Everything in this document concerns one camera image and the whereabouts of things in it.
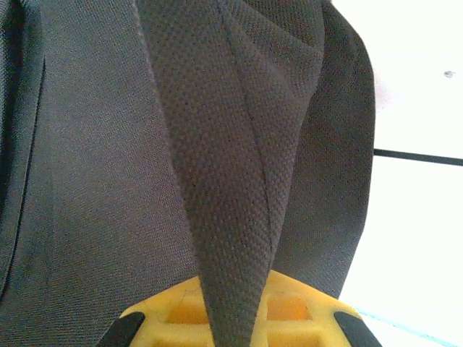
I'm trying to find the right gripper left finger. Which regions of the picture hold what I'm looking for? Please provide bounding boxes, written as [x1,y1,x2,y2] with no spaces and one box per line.
[95,276,218,347]

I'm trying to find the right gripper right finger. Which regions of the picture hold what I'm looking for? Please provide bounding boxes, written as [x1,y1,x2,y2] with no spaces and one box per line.
[252,269,384,347]

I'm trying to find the black backpack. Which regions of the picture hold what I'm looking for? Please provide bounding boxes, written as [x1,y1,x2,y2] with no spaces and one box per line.
[0,0,377,347]

